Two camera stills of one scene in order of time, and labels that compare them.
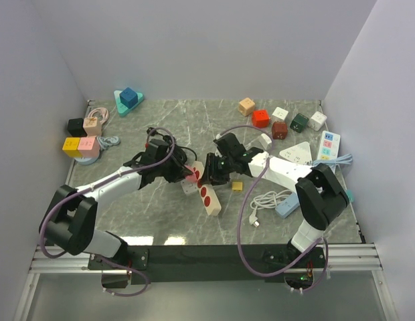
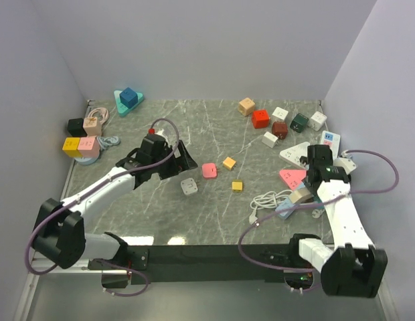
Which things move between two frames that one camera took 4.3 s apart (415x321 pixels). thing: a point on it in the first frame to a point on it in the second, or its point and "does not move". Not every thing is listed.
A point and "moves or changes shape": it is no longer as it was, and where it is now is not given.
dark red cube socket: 279,130 does not move
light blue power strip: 288,206 does not move
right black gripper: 210,172 to 310,188
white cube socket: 279,114 does not move
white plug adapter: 189,187 does not move
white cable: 268,200 does not move
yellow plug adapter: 237,186 does not move
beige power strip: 207,191 moves or changes shape
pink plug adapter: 191,178 moves or changes shape
